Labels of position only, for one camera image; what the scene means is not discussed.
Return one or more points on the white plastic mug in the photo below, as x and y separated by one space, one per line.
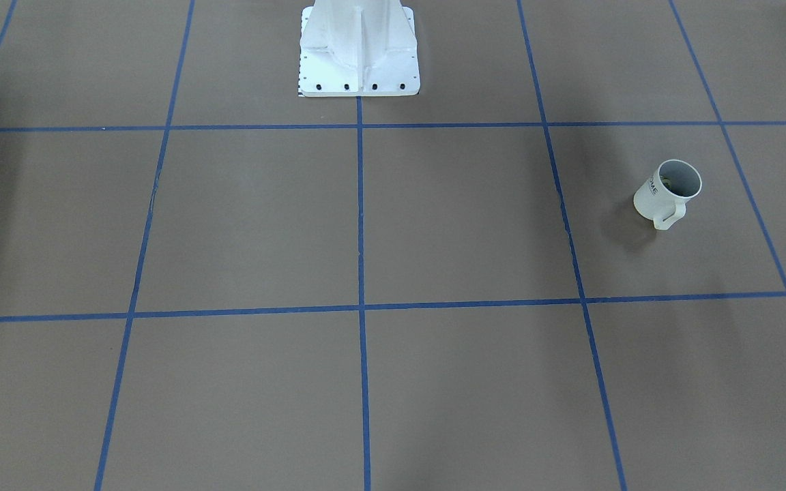
662 206

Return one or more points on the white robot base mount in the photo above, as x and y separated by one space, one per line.
358 49

